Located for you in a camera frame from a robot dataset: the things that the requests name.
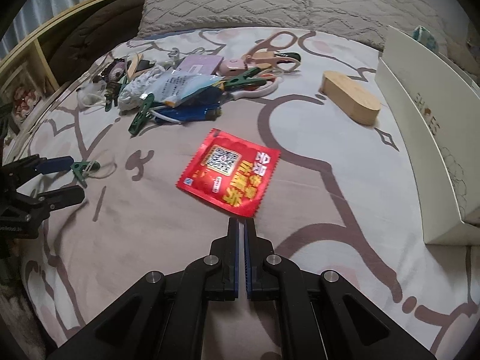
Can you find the light wooden stick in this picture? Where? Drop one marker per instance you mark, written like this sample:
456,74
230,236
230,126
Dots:
132,67

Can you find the right beige textured pillow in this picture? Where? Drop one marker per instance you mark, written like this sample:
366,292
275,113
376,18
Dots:
368,21

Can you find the oval wooden block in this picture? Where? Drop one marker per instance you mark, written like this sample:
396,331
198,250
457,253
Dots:
352,98

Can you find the white blue plastic pouch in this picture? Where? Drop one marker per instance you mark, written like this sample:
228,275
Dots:
173,87

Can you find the pink small gadget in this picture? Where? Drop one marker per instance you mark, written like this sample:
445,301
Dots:
232,67

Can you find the white plastic loop tie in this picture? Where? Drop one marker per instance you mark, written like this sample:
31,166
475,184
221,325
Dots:
100,170

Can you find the white crumpled cloth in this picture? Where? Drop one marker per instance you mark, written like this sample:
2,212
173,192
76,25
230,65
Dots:
131,96

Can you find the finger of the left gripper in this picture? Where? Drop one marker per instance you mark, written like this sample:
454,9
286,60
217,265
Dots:
61,198
56,164

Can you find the dark brown blanket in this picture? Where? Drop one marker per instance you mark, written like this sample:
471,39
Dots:
73,45

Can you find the red snack packet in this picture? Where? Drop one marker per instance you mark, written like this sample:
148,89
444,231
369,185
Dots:
230,173

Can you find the teal floral pouch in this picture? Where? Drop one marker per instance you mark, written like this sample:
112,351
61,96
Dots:
426,38

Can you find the green clothespin left pile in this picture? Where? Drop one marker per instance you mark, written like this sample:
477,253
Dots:
112,93

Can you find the white shoe box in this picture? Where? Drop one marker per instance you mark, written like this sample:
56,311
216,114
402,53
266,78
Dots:
436,108

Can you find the blue lighter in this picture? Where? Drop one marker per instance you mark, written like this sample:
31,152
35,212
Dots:
185,114

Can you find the left beige textured pillow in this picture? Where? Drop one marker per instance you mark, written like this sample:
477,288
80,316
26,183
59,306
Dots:
169,16

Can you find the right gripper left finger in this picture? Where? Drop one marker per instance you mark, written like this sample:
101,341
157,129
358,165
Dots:
162,316

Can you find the pink patterned bed sheet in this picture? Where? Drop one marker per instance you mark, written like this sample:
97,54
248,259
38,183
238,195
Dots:
341,197

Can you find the beige handled scissors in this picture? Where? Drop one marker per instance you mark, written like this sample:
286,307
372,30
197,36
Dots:
273,53

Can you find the crochet multicolour pouch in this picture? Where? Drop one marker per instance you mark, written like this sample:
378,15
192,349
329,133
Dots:
114,71

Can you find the green clothespin on scissors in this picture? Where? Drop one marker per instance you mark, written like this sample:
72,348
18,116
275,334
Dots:
248,79

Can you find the beige textured pillow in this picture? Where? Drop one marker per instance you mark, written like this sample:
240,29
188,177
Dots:
169,16
368,21

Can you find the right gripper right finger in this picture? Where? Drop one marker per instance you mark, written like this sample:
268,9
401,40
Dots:
321,316

